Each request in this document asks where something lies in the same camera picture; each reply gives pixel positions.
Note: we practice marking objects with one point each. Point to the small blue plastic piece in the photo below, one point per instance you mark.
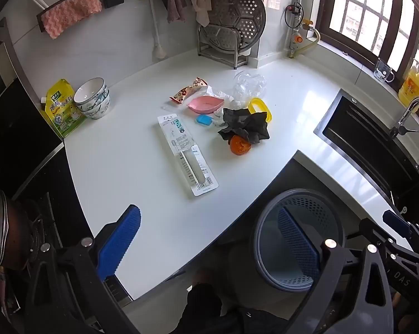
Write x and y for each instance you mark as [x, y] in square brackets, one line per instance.
[204, 120]

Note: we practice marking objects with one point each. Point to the printed snack wrapper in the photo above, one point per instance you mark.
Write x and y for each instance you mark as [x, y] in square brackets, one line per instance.
[188, 92]

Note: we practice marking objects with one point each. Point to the grey cooking pot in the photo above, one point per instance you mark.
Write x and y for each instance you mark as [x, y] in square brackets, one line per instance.
[7, 229]

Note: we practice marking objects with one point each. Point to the metal faucet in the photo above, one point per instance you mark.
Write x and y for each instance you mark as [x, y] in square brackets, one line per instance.
[413, 106]

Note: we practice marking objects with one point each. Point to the pink dishcloth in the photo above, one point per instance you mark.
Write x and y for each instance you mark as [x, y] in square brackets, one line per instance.
[73, 10]

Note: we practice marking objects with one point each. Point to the packaged white toothbrush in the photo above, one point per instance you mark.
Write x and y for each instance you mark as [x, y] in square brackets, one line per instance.
[186, 153]

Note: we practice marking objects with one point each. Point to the grey perforated trash bin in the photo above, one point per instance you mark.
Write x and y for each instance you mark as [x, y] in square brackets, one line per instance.
[331, 208]

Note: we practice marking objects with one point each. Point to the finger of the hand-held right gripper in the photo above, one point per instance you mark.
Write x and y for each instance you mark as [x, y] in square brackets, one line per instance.
[399, 221]
[373, 231]

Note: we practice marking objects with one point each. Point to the white patterned bowl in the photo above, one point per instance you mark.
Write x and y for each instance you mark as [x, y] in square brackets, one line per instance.
[89, 92]
[98, 111]

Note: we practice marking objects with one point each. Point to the orange fruit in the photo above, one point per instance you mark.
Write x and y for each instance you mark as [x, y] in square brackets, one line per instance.
[239, 146]

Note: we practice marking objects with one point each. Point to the dark framed window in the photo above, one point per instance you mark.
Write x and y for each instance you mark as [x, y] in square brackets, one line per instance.
[387, 14]

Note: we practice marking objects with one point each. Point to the gas valve with orange dial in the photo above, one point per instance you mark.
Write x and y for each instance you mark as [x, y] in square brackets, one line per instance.
[297, 38]

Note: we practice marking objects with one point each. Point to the yellow oil bottle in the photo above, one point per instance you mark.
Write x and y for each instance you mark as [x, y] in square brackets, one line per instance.
[413, 88]

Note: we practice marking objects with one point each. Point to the black kitchen sink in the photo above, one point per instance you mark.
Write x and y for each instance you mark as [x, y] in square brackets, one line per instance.
[369, 135]

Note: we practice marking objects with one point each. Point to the red knob gas device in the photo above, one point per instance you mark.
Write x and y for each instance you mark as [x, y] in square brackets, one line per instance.
[294, 8]

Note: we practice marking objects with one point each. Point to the dark crumpled cloth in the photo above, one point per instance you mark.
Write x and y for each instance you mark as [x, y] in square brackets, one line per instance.
[247, 123]

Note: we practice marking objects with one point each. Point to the large round metal steamer tray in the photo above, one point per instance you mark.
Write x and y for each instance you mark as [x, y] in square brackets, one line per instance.
[240, 10]

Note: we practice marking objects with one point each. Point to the yellow green seasoning bag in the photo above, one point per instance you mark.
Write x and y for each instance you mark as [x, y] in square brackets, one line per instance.
[61, 111]

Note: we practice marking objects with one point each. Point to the black gas stove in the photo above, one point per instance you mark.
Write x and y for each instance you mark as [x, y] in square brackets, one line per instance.
[63, 198]

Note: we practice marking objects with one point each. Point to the purple hanging cloth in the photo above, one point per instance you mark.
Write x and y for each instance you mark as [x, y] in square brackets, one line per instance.
[174, 0]

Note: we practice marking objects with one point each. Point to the clear plastic bag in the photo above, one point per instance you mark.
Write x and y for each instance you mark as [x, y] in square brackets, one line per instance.
[247, 95]

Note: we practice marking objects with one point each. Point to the glass measuring cup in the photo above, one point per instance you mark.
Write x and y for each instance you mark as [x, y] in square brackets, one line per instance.
[383, 71]

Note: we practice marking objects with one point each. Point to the small black wall holder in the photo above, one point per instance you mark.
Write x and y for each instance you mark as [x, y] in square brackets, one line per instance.
[112, 1]

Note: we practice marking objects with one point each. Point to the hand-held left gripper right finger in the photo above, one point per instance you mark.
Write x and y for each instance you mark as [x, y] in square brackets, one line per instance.
[298, 247]

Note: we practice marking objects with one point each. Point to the metal dish rack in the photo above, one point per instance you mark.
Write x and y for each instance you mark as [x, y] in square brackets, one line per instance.
[235, 63]

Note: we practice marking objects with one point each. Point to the small metal steamer plate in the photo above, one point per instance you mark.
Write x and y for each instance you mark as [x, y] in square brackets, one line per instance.
[219, 36]

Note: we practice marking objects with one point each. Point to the white plate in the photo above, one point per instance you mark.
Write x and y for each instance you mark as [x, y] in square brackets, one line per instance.
[246, 51]

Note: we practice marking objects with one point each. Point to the pink leaf-shaped dish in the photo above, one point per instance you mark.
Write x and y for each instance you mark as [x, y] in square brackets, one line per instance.
[204, 104]

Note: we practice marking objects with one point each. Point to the crumpled white tissue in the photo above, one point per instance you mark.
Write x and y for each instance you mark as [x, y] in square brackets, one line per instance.
[218, 94]

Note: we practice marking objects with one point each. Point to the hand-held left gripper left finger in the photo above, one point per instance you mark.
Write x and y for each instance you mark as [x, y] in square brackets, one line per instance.
[120, 240]

